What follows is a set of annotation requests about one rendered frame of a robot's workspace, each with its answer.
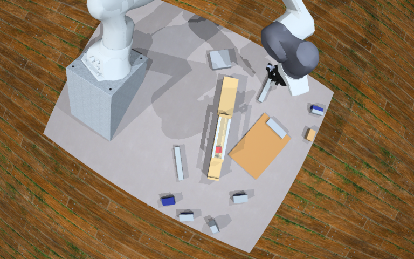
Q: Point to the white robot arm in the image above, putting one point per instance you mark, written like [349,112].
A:
[109,58]

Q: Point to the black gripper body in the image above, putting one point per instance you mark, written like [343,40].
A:
[275,70]

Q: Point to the small tan block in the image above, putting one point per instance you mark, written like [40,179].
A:
[310,135]

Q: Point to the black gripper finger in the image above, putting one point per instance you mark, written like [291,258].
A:
[271,75]
[277,82]

